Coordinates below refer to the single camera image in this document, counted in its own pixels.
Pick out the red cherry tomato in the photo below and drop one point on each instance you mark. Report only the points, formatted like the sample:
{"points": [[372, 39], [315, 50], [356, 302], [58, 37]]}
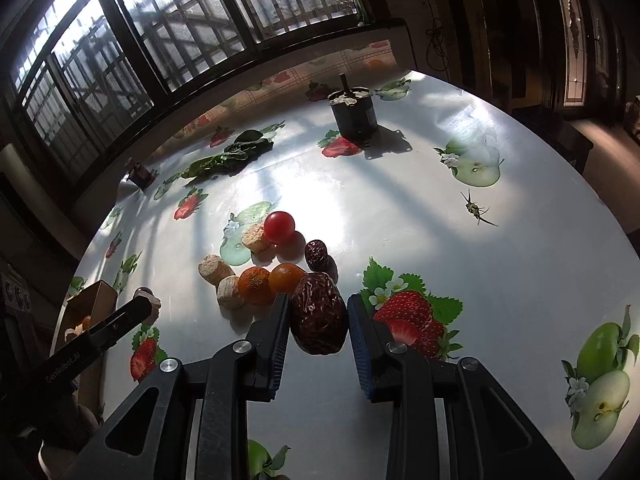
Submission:
{"points": [[279, 227]]}

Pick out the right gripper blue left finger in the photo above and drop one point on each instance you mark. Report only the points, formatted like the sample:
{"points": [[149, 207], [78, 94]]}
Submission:
{"points": [[191, 415]]}

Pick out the large red date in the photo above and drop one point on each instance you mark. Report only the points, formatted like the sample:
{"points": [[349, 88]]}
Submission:
{"points": [[319, 317]]}

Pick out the black cup with flowers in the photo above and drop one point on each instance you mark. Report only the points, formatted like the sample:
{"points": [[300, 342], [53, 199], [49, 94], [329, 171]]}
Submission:
{"points": [[353, 110]]}

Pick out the green leafy vegetable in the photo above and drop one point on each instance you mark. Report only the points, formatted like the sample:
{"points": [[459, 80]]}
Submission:
{"points": [[248, 146]]}

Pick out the beige cake piece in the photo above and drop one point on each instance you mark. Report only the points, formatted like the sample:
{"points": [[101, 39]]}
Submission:
{"points": [[213, 269], [228, 295], [254, 239]]}

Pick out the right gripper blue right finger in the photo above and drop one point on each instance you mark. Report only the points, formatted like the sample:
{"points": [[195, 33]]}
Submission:
{"points": [[450, 420]]}

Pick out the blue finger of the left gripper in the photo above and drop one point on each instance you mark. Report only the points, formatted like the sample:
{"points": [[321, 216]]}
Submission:
{"points": [[115, 317]]}

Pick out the small red date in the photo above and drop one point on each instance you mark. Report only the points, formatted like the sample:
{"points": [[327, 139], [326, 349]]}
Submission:
{"points": [[316, 255]]}

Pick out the cardboard tray box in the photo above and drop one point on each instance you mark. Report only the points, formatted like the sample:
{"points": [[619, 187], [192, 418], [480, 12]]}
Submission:
{"points": [[81, 313]]}

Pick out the small dark jar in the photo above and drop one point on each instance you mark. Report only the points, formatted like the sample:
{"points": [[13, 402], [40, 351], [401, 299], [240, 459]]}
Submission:
{"points": [[138, 174]]}

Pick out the large barred window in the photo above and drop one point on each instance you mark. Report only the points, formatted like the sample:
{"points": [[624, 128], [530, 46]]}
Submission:
{"points": [[82, 73]]}

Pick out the fruit print tablecloth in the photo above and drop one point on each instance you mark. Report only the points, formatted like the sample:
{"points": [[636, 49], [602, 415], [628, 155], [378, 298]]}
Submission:
{"points": [[521, 257]]}

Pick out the orange mandarin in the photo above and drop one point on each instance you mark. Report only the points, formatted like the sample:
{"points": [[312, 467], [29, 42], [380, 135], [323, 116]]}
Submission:
{"points": [[284, 278], [254, 288]]}

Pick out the ornate glass door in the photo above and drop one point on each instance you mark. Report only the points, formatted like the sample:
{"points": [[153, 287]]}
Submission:
{"points": [[575, 58]]}

